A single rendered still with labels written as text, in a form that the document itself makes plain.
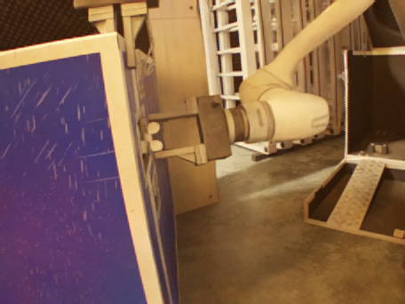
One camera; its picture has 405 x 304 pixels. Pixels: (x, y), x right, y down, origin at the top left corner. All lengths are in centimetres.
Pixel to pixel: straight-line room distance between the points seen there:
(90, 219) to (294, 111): 44
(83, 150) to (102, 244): 15
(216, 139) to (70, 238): 33
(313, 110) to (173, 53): 130
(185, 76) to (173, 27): 30
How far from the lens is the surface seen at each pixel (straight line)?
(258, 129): 63
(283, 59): 81
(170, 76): 184
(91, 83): 43
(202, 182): 203
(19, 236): 54
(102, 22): 51
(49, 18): 151
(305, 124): 67
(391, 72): 329
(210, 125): 62
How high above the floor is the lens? 90
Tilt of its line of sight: 15 degrees down
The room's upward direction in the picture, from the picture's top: 6 degrees counter-clockwise
